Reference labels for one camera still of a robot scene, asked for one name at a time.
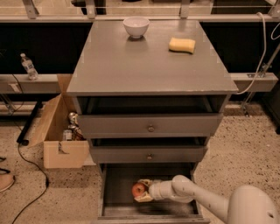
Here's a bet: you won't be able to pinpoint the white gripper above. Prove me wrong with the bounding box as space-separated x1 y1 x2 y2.
134 179 174 203

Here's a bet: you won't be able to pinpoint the red apple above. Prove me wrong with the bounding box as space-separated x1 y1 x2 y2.
131 183 146 197

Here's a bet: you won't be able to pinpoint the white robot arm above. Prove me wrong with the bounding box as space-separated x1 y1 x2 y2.
131 175 280 224

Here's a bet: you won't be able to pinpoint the grey bottom drawer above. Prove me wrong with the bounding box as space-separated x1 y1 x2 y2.
92 163 210 224

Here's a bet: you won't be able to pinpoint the grey drawer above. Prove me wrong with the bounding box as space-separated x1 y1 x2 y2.
92 163 210 224
90 137 207 164
78 96 222 138

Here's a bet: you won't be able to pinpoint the grey middle drawer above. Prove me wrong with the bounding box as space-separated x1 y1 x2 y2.
90 137 207 164

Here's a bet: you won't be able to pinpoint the grey top drawer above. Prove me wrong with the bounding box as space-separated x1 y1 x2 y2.
78 96 222 138

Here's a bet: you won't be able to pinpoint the grey drawer cabinet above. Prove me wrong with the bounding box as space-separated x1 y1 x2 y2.
66 19 239 224

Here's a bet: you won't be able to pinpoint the metal items in box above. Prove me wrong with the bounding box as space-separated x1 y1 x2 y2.
62 112 84 141

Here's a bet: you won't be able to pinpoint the open cardboard box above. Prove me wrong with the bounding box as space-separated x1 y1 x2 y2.
29 74 95 169

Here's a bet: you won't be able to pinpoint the yellow sponge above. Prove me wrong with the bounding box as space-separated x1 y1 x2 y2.
169 38 196 53

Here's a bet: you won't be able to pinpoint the white ceramic bowl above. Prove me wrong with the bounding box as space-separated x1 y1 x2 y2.
122 17 150 39

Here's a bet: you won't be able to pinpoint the clear plastic water bottle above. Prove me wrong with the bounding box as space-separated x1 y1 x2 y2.
20 53 39 81

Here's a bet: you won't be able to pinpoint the black floor cable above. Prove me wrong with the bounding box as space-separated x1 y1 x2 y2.
0 49 51 224

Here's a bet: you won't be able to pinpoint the grey wall rail shelf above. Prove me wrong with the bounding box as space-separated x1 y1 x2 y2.
0 73 278 95

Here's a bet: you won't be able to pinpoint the white hanging cable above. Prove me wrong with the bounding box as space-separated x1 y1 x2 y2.
234 11 280 95

